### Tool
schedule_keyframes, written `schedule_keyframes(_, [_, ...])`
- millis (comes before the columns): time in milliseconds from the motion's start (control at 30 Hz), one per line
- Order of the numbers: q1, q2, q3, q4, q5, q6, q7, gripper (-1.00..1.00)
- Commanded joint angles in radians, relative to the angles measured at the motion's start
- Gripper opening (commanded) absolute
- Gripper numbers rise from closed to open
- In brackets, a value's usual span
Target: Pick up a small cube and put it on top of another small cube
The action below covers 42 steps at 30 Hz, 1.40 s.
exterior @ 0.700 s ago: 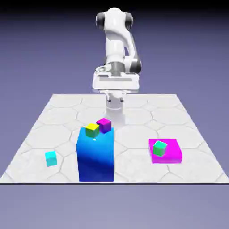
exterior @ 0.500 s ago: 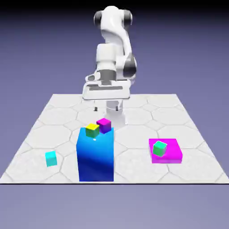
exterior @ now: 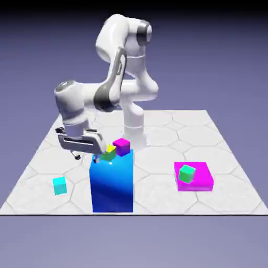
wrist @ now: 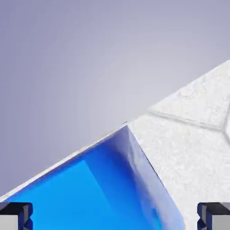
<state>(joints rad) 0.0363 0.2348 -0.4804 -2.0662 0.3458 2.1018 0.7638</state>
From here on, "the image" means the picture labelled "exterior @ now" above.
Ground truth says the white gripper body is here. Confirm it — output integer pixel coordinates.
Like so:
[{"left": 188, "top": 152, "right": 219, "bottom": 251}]
[{"left": 58, "top": 132, "right": 107, "bottom": 155}]

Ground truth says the small yellow cube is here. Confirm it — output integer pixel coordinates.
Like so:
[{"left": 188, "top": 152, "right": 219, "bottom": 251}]
[{"left": 99, "top": 143, "right": 117, "bottom": 162}]

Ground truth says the small magenta cube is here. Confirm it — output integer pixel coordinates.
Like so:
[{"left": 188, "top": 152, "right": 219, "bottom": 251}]
[{"left": 112, "top": 138, "right": 131, "bottom": 157}]

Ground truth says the small cyan cube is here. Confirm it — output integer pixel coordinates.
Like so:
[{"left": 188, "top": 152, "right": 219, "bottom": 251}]
[{"left": 52, "top": 176, "right": 68, "bottom": 196}]

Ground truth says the small green cube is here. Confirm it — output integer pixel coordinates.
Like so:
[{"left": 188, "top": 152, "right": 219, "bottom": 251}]
[{"left": 178, "top": 164, "right": 197, "bottom": 184}]

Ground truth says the large blue box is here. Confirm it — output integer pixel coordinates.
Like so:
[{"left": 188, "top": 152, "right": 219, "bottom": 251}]
[{"left": 89, "top": 148, "right": 134, "bottom": 214}]

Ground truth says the large magenta box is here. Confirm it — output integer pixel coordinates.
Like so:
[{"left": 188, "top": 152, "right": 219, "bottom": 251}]
[{"left": 173, "top": 161, "right": 214, "bottom": 193}]

